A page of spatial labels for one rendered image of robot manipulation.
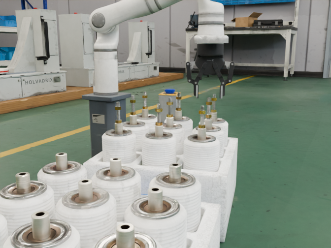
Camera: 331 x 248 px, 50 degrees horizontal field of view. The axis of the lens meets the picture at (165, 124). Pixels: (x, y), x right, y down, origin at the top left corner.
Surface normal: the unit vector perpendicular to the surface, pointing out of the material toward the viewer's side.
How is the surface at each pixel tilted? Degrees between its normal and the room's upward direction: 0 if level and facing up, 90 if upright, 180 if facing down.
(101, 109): 91
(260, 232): 0
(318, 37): 90
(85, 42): 90
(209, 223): 0
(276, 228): 0
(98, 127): 88
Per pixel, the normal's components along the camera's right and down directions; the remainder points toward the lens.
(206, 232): 0.00, -0.98
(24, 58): 0.89, 0.10
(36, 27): -0.45, 0.19
